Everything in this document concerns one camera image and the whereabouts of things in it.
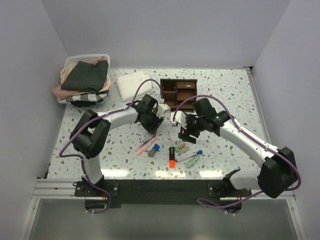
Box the white folded towel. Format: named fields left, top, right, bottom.
left=116, top=71, right=154, bottom=103

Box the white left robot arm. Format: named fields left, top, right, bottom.
left=69, top=94, right=171, bottom=196

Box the striped folded cloth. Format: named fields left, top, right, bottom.
left=58, top=91, right=109, bottom=104

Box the white blue cap pen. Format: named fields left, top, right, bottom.
left=175, top=154, right=197, bottom=163

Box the white plastic laundry basket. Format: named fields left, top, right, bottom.
left=64, top=53, right=111, bottom=68

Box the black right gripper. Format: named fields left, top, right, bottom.
left=178, top=113, right=206, bottom=144

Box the aluminium front rail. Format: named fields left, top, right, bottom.
left=31, top=179, right=296, bottom=200

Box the orange black highlighter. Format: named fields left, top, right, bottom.
left=169, top=147, right=176, bottom=168

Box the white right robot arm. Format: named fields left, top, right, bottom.
left=170, top=97, right=301, bottom=199

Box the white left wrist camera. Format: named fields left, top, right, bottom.
left=156, top=103, right=171, bottom=117

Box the brown wooden desk organizer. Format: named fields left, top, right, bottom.
left=160, top=78, right=198, bottom=112

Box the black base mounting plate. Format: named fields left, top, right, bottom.
left=74, top=178, right=252, bottom=210

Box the dark green folded cloth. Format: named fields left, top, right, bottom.
left=60, top=60, right=109, bottom=94

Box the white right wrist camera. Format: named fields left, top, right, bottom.
left=170, top=111, right=187, bottom=129

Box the blue cap white marker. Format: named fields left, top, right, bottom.
left=191, top=150, right=203, bottom=157

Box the red gel pen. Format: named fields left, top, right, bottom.
left=135, top=134, right=157, bottom=151

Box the blue grey pencil sharpener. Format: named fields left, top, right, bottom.
left=147, top=144, right=160, bottom=158

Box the green transparent utility knife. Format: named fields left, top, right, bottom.
left=185, top=155, right=200, bottom=169

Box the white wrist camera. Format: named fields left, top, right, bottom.
left=170, top=111, right=187, bottom=129
left=156, top=103, right=171, bottom=117

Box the pink folded cloth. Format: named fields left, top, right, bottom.
left=52, top=86, right=78, bottom=99

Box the beige eraser block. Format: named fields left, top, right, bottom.
left=178, top=146, right=189, bottom=154

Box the cream folded cloth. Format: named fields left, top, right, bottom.
left=60, top=62, right=78, bottom=85

